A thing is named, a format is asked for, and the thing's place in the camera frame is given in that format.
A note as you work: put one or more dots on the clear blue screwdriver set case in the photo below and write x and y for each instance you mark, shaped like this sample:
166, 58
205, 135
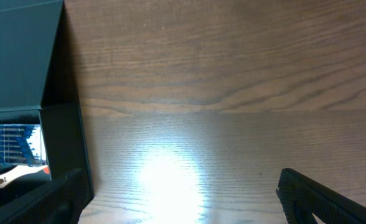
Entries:
22, 145

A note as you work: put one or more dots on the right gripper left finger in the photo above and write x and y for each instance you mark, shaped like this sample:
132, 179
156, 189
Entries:
62, 200

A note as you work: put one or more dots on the orange scraper wooden handle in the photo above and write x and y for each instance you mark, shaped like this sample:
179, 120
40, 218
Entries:
20, 171

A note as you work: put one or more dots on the dark green box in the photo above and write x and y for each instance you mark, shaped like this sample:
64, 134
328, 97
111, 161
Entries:
38, 83

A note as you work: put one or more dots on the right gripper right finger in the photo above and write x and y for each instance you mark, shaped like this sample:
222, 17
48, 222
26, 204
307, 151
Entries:
305, 201

